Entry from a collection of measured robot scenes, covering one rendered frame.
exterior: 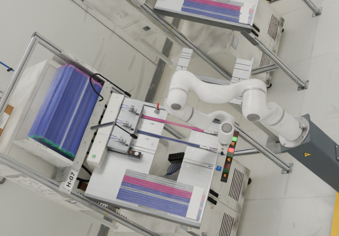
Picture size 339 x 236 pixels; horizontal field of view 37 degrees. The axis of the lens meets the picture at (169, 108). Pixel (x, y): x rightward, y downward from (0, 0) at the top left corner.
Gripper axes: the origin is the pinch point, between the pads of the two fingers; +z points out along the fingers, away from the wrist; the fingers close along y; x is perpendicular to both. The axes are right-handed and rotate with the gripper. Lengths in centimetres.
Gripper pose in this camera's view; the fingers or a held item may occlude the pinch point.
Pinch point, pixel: (223, 150)
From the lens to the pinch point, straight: 314.8
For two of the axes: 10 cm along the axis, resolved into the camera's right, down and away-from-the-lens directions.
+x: -9.6, -2.3, 1.6
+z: 0.3, 4.7, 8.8
